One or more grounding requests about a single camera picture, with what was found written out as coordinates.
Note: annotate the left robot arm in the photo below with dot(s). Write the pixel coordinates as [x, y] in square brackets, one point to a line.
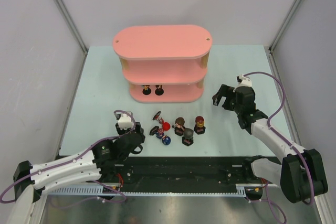
[30, 182]

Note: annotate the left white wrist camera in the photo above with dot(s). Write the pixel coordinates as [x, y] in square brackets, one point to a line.
[124, 120]

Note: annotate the black-haired red dress figurine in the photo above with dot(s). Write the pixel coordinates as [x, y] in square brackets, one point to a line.
[159, 90]

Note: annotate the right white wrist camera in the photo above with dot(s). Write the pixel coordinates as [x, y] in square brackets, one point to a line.
[243, 81]

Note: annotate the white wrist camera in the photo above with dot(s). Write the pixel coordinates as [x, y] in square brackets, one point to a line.
[243, 81]
[124, 120]

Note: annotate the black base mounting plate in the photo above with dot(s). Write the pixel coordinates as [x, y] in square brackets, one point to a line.
[180, 174]

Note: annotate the pink three-tier shelf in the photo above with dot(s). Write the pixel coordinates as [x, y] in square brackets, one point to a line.
[174, 56]

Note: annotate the red gold armor figurine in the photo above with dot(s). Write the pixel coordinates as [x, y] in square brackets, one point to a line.
[199, 127]

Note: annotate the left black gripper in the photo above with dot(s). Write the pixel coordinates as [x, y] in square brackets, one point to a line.
[137, 135]

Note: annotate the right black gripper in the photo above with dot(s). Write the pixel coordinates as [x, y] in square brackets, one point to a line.
[230, 98]

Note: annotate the white slotted cable duct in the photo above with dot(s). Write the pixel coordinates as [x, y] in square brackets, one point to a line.
[237, 190]

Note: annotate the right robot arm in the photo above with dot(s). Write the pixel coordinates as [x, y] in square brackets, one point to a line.
[300, 173]

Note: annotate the teal-haired princess figurine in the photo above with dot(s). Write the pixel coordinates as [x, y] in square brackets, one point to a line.
[146, 90]

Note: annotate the blue shield hero figurine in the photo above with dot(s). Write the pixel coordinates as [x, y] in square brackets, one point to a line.
[159, 133]

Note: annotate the grey masked bat figurine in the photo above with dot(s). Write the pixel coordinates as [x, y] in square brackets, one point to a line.
[187, 138]

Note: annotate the red spider hero figurine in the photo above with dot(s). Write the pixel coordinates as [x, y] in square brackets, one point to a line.
[164, 125]

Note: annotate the brown-haired archer figurine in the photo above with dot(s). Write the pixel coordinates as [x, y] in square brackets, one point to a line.
[179, 126]

